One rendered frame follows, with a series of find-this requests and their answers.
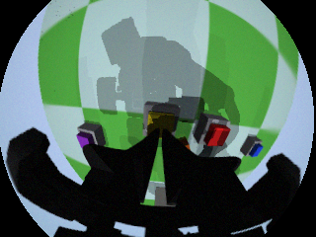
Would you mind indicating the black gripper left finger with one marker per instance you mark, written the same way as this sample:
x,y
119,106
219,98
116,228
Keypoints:
x,y
136,162

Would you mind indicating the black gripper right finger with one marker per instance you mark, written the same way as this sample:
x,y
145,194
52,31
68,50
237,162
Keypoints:
x,y
181,165

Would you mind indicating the red button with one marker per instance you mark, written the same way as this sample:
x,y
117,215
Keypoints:
x,y
211,130

